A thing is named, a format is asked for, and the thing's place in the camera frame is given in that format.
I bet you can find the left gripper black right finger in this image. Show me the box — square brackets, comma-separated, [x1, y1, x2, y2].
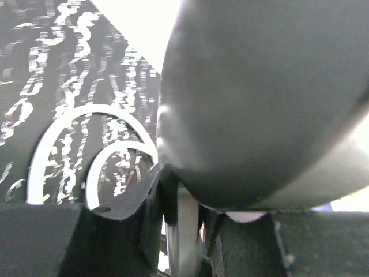
[205, 211, 368, 276]

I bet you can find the white shower hose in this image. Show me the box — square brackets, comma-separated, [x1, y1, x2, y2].
[25, 103, 159, 210]

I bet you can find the grey shower head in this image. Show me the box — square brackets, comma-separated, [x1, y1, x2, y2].
[157, 0, 369, 277]

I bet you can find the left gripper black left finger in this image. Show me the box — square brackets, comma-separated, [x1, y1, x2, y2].
[1, 167, 162, 276]

